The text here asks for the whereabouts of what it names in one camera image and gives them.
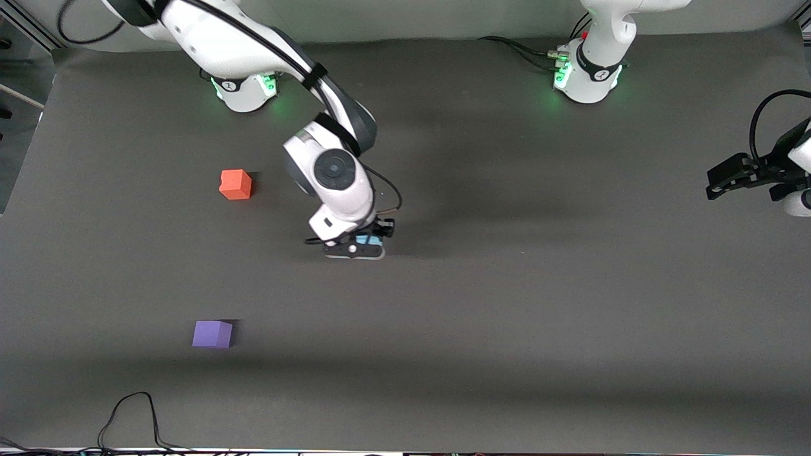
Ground orange cube block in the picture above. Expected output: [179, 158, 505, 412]
[219, 169, 253, 201]

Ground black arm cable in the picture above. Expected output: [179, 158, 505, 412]
[749, 89, 811, 167]
[57, 0, 404, 245]

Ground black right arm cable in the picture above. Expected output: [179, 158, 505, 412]
[57, 0, 404, 245]

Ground dark grey table mat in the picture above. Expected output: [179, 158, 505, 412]
[0, 22, 811, 453]

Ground purple cube block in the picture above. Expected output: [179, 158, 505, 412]
[192, 320, 234, 349]

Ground black loose cable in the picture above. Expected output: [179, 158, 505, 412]
[0, 391, 197, 455]

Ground black left base cables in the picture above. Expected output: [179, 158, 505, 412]
[477, 11, 593, 69]

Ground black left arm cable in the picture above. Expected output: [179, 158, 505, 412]
[749, 89, 811, 167]

